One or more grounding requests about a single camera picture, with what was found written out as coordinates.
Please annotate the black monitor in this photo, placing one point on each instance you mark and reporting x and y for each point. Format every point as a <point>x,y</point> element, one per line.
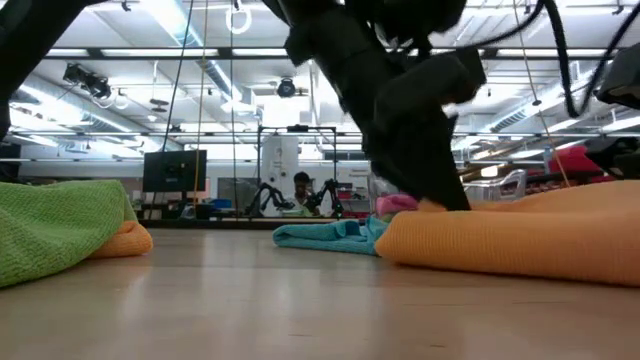
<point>172,171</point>

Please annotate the red storage bins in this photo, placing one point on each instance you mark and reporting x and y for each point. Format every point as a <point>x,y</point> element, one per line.
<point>575,160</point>

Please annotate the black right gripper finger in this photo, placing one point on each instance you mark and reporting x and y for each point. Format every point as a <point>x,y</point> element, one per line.
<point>620,157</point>

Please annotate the pink microfiber towel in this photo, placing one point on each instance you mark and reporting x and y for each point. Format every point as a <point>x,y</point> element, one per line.
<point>395,204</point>

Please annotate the blue storage bin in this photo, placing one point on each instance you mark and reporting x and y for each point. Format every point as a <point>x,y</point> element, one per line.
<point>218,203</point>

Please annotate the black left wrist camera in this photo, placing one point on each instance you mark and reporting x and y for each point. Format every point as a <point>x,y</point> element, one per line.
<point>450,75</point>

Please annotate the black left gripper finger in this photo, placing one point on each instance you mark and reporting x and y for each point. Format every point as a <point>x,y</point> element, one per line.
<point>435,165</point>
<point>392,155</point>

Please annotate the orange microfiber towel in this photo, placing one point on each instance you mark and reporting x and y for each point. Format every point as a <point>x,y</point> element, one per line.
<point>500,240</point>
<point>125,242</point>

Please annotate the person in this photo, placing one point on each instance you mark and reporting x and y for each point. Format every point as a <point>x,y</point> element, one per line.
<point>301,192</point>

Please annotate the black ceiling-mounted device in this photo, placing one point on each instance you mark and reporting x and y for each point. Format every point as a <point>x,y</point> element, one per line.
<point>286,87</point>
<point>85,80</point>

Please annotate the blue microfiber towel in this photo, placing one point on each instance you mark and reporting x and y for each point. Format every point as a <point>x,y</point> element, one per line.
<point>325,237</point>

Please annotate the green microfiber towel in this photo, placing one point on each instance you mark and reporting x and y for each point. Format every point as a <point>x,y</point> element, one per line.
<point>55,225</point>

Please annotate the white hanging loop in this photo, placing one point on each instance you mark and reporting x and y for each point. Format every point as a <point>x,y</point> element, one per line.
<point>239,32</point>

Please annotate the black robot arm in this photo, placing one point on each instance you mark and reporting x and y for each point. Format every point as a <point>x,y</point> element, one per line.
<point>267,195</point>
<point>325,192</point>

